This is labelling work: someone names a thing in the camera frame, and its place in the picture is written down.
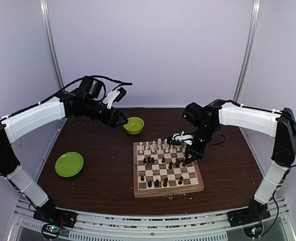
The left aluminium corner post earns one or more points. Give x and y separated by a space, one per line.
50 40

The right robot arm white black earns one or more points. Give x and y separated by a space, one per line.
278 124

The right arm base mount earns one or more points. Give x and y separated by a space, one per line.
251 222

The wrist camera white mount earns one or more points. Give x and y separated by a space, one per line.
178 138
114 96

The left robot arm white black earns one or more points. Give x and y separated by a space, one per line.
93 98

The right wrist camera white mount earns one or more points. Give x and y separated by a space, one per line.
178 138

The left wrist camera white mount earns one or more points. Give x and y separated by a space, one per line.
114 96

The green bowl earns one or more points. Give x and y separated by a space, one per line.
134 125

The green plate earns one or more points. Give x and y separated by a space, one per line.
69 164

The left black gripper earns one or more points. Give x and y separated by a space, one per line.
114 115

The aluminium front rail frame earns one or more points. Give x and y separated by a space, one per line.
213 225

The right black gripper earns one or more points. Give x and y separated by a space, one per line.
198 153

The right aluminium corner post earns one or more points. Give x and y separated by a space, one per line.
250 45

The aluminium corner post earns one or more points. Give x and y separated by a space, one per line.
50 40
250 45

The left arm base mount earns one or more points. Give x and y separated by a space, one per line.
53 227

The wooden chess board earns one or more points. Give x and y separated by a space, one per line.
159 170

